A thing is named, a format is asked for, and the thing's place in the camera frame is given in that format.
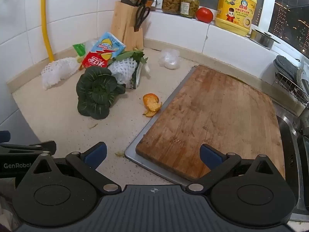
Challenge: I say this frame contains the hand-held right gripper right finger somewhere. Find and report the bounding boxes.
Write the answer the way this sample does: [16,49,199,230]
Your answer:
[186,143,280,195]

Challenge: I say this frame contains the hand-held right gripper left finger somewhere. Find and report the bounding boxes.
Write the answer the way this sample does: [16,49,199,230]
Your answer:
[31,142,122,195]

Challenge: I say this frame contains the dark green vegetable leaf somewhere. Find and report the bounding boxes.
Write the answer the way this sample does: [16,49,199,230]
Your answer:
[76,66,126,120]

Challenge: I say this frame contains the orange peel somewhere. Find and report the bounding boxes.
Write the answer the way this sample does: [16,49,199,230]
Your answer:
[142,93,163,117]

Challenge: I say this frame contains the white foam fruit net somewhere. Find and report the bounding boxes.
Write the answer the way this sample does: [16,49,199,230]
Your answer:
[107,55,138,85]
[41,57,81,90]

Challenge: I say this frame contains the clear plastic bag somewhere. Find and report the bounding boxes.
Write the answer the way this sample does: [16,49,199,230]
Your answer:
[158,49,181,70]

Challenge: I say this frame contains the blue red drink carton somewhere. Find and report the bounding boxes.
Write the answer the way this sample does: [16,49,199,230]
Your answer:
[82,31,126,69]

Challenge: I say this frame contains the metal tray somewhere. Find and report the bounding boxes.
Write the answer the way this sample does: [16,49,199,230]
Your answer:
[124,65,201,186]

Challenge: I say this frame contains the wooden cutting board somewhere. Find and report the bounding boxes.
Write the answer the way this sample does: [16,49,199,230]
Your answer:
[136,64,285,181]

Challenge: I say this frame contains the steel sink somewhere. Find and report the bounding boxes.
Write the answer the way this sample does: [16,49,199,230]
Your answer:
[275,105,309,223]

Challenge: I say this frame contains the green white paper box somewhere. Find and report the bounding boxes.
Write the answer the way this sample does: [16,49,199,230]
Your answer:
[124,63,143,89]

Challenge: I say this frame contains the clear crumpled plastic wrap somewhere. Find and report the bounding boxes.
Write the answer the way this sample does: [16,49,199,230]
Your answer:
[73,38,100,57]

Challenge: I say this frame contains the grey scouring pad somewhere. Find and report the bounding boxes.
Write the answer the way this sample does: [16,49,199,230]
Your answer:
[273,55,302,83]

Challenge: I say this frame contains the yellow pipe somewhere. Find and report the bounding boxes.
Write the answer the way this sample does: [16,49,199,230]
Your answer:
[41,0,55,63]

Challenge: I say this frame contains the stainless steel bowl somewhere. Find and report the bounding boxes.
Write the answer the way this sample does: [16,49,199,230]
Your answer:
[249,28,282,49]

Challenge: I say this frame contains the wooden knife block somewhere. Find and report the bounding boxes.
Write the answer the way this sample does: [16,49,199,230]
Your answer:
[110,1,145,52]

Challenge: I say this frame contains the red tomato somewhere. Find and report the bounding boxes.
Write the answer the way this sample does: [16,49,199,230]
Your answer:
[195,7,214,24]

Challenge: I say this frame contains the black scissors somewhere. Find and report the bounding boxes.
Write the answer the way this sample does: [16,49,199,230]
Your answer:
[134,5,151,32]

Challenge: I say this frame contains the yellow detergent bottle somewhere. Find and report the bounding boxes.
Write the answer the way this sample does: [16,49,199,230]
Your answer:
[215,0,258,37]

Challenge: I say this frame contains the labelled glass jar green pickles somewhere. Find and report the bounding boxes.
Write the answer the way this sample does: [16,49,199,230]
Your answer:
[181,0,200,18]

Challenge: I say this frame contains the window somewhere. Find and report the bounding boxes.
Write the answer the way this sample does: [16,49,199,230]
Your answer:
[266,0,309,58]

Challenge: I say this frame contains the wire dish rack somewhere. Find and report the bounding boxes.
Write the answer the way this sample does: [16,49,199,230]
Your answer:
[274,71,309,107]

